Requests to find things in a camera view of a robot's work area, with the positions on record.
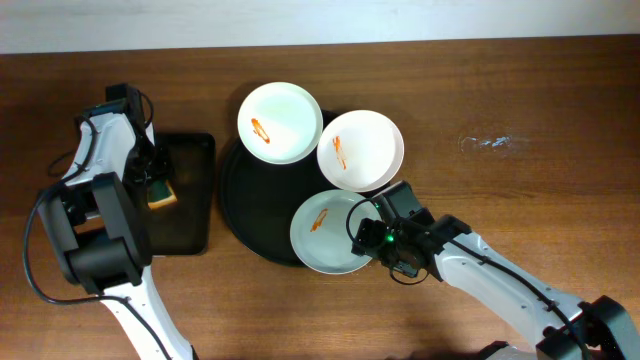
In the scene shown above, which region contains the green and yellow sponge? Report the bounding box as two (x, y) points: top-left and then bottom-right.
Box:
(146, 180), (177, 210)

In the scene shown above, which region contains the pale blue plate front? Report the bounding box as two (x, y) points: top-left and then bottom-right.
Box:
(290, 190), (371, 275)

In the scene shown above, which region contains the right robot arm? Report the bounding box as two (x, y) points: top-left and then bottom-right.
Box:
(349, 216), (639, 359)

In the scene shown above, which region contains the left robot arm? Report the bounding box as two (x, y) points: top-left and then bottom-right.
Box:
(32, 112), (196, 359)

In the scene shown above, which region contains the black rectangular tray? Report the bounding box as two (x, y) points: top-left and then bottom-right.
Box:
(139, 133), (216, 256)

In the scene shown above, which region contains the black round tray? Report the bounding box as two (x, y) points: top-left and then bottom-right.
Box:
(218, 139), (336, 267)

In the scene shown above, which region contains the white plate top right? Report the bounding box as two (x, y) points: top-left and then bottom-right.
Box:
(316, 110), (405, 192)

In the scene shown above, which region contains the white plate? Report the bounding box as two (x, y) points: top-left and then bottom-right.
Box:
(237, 82), (324, 165)
(316, 110), (405, 192)

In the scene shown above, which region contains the white plate top left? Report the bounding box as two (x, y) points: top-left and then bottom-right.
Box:
(237, 82), (324, 165)

